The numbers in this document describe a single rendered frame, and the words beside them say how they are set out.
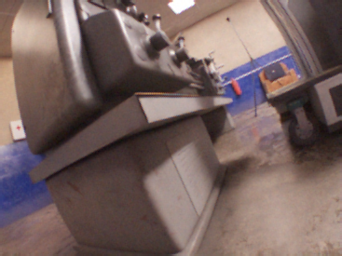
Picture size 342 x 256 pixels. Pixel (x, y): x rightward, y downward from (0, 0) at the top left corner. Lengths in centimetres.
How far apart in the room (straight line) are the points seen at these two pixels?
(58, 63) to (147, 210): 47
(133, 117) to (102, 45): 27
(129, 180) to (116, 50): 35
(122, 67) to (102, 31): 15
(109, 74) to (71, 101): 13
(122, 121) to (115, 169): 15
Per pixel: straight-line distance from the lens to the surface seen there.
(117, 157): 47
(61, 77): 52
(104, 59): 54
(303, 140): 102
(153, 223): 51
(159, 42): 57
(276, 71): 535
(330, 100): 94
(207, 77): 163
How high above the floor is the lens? 37
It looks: 1 degrees up
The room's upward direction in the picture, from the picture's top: 24 degrees counter-clockwise
